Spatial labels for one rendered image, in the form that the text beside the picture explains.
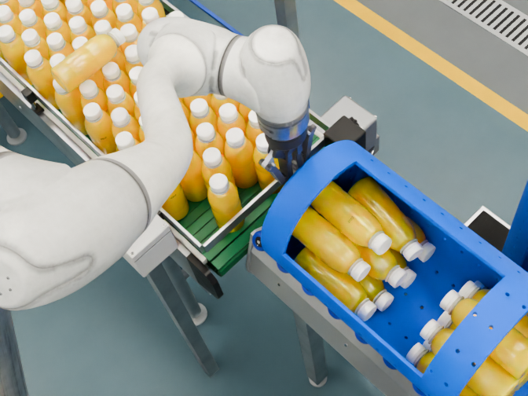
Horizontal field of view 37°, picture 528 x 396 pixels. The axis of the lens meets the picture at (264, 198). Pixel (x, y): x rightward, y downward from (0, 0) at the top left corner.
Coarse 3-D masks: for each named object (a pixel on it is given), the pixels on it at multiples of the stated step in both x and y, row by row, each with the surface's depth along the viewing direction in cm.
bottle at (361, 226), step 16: (320, 192) 152; (336, 192) 151; (320, 208) 152; (336, 208) 149; (352, 208) 148; (336, 224) 149; (352, 224) 146; (368, 224) 146; (352, 240) 148; (368, 240) 146
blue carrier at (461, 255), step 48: (336, 144) 149; (288, 192) 144; (288, 240) 161; (432, 240) 157; (480, 240) 139; (384, 288) 161; (432, 288) 158; (384, 336) 152; (480, 336) 127; (432, 384) 133
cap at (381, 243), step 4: (376, 236) 145; (380, 236) 145; (384, 236) 145; (388, 236) 145; (376, 240) 144; (380, 240) 144; (384, 240) 144; (388, 240) 145; (372, 244) 145; (376, 244) 144; (380, 244) 144; (384, 244) 145; (388, 244) 146; (372, 248) 145; (376, 248) 144; (380, 248) 145; (384, 248) 146; (388, 248) 147; (376, 252) 145; (380, 252) 146; (384, 252) 147
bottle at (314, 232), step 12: (312, 216) 152; (300, 228) 151; (312, 228) 150; (324, 228) 150; (300, 240) 152; (312, 240) 150; (324, 240) 149; (336, 240) 148; (348, 240) 149; (312, 252) 152; (324, 252) 148; (336, 252) 147; (348, 252) 147; (336, 264) 148; (348, 264) 147
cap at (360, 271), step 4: (360, 264) 147; (364, 264) 147; (356, 268) 147; (360, 268) 146; (364, 268) 146; (368, 268) 148; (352, 272) 147; (356, 272) 146; (360, 272) 146; (364, 272) 147; (352, 276) 148; (356, 276) 147; (360, 276) 147; (364, 276) 149; (356, 280) 148; (360, 280) 149
